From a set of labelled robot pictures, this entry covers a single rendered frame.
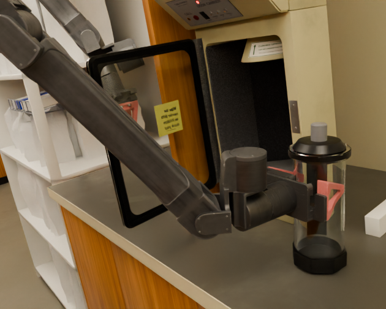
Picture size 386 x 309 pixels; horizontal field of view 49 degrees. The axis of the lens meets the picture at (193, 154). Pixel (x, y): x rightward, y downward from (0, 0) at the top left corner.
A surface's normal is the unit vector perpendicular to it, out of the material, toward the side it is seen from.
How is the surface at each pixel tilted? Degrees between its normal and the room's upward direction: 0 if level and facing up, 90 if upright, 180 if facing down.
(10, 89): 90
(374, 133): 90
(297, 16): 90
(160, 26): 90
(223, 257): 0
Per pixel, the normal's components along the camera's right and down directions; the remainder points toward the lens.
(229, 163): 0.10, 0.29
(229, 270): -0.16, -0.95
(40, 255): 0.57, 0.13
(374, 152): -0.80, 0.29
